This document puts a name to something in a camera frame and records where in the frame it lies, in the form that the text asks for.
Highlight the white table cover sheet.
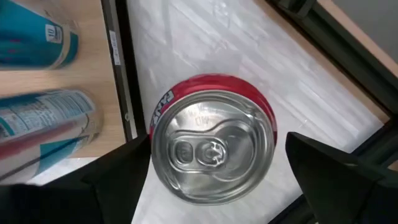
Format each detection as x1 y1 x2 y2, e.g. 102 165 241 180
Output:
27 0 385 224

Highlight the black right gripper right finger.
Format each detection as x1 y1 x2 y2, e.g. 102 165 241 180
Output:
285 131 398 224

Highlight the silver and teal energy can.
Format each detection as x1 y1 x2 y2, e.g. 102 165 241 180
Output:
0 88 105 183
0 0 80 71

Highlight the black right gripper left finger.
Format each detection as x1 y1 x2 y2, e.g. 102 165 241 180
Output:
0 134 152 224

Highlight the red Fanta strawberry can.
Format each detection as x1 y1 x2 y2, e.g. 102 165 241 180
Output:
149 73 279 206

